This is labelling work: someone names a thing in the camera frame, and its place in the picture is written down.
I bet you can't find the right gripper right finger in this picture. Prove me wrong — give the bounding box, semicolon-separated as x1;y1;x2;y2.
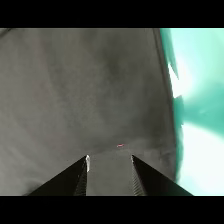
130;154;194;197

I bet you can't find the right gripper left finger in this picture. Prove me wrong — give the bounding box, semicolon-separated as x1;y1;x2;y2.
29;154;91;197

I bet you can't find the dark grey shirt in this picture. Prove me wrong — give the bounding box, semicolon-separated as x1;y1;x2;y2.
0;28;184;197

